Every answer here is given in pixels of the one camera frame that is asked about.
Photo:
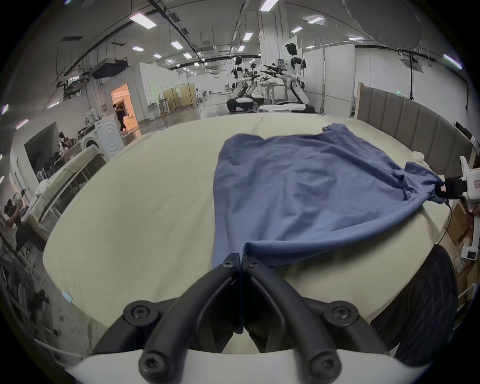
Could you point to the person's legs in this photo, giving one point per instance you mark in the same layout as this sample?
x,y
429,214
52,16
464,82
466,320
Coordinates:
x,y
423,307

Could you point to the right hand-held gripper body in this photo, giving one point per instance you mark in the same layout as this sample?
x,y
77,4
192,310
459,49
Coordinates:
x,y
470,185

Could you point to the bed with beige sheet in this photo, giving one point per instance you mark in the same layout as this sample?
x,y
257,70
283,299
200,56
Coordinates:
x,y
142,210

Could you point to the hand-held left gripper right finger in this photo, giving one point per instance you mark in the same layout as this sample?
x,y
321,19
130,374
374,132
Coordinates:
x,y
296,318

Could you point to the bed with white sheet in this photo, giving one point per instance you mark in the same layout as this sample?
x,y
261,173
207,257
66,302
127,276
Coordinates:
x,y
63,180

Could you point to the grey padded headboard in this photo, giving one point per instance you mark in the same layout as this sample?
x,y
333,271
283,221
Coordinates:
x,y
405,116

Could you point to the cardboard carton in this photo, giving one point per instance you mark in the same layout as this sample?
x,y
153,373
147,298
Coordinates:
x,y
458,225

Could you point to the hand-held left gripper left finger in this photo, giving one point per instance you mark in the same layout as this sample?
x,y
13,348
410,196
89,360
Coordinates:
x,y
180,322

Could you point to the white humanoid robot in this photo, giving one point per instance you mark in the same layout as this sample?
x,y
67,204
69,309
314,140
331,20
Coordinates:
x,y
254,80
295,71
237,88

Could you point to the person's right hand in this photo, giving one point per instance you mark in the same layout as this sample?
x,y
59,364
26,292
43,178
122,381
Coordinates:
x,y
475,221

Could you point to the small white cloth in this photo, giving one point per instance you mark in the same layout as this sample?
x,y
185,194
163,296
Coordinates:
x,y
417,156

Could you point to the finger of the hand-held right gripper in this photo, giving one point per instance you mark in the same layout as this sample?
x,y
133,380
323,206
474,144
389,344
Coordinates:
x,y
441,189

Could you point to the white washing machine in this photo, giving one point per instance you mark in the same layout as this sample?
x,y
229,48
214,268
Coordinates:
x,y
105,138

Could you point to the blue shirt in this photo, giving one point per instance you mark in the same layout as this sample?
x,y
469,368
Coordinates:
x,y
300,195

